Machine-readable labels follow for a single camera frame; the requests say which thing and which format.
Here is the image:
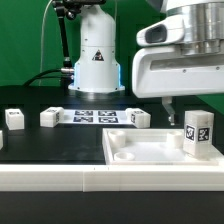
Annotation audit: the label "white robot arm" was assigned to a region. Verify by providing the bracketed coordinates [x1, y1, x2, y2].
[69, 0, 224, 123]

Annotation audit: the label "black and grey cables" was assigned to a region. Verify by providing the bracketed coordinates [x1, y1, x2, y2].
[22, 0, 75, 88]

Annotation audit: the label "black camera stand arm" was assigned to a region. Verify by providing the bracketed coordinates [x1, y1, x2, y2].
[52, 0, 107, 68]

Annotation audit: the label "AprilTag marker sheet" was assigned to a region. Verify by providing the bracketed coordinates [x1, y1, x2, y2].
[62, 109, 131, 125]

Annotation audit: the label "white square tabletop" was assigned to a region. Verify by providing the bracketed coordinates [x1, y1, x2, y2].
[102, 128, 224, 166]

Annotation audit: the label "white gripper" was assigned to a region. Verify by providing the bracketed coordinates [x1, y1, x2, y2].
[132, 45, 224, 125]

